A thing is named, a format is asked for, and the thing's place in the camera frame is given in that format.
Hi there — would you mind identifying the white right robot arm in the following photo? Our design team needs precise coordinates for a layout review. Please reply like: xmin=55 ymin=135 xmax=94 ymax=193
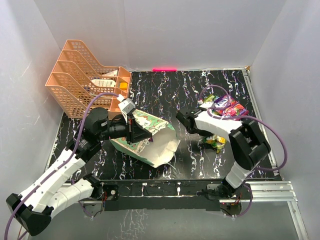
xmin=176 ymin=108 xmax=271 ymax=199

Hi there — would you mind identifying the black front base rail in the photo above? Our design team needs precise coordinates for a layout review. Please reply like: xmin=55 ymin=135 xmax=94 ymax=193
xmin=102 ymin=179 xmax=224 ymax=211

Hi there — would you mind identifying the orange plastic file organizer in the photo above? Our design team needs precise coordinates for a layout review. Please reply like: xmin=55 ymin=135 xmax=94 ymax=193
xmin=45 ymin=39 xmax=132 ymax=119

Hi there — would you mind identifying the green paper gift bag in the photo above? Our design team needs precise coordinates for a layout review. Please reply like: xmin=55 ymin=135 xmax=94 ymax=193
xmin=110 ymin=110 xmax=181 ymax=168

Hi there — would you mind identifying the purple Fox's berries candy bag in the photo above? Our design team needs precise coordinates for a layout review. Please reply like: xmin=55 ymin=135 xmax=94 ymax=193
xmin=212 ymin=95 xmax=249 ymax=117

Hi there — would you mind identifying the green spring tea candy bag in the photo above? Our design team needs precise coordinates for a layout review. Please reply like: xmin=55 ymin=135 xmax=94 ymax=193
xmin=202 ymin=94 xmax=217 ymax=103

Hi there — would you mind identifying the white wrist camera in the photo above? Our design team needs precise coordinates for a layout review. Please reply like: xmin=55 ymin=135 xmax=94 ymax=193
xmin=118 ymin=98 xmax=136 ymax=119
xmin=198 ymin=100 xmax=214 ymax=110

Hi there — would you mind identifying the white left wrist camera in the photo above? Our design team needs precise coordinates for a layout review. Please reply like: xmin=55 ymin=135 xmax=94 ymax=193
xmin=118 ymin=98 xmax=136 ymax=119

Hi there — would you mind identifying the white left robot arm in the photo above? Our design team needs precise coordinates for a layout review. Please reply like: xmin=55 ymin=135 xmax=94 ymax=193
xmin=4 ymin=107 xmax=152 ymax=239

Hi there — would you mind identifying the white labelled packet in organizer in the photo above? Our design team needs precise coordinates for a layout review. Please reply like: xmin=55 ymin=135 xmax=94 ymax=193
xmin=91 ymin=78 xmax=116 ymax=88

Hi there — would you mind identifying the yellow small block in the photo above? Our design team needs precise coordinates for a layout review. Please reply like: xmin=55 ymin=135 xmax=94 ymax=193
xmin=119 ymin=82 xmax=128 ymax=91

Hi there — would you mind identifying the pink tape strip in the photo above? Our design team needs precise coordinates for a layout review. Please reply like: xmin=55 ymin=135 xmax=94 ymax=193
xmin=152 ymin=67 xmax=177 ymax=72

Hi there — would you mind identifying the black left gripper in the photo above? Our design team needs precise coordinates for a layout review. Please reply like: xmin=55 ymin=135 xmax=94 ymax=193
xmin=97 ymin=112 xmax=153 ymax=145

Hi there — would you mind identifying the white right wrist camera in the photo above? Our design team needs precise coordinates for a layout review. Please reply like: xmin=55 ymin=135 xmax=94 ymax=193
xmin=198 ymin=100 xmax=214 ymax=110

